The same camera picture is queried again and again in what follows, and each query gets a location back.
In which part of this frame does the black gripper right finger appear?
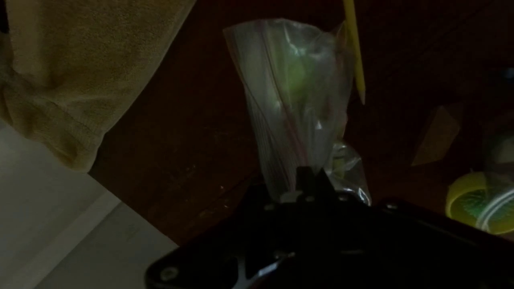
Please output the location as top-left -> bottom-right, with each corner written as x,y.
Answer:
313,166 -> 337,203

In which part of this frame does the yellow wooden pencil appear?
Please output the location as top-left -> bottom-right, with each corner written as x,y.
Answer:
340,0 -> 369,105

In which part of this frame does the yellow cloth towel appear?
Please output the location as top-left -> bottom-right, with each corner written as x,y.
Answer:
0,0 -> 197,173

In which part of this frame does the tan paper piece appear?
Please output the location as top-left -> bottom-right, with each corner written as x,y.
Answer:
409,102 -> 462,166

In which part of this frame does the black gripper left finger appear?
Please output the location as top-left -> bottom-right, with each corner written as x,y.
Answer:
294,165 -> 316,203

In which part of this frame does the clear plastic zip bag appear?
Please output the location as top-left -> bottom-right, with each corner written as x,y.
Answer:
221,17 -> 374,206

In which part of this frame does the yellow-green round object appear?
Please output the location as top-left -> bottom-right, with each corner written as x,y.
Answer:
446,170 -> 514,237

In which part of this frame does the clear plastic cup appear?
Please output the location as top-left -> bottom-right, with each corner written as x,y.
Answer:
446,129 -> 514,237

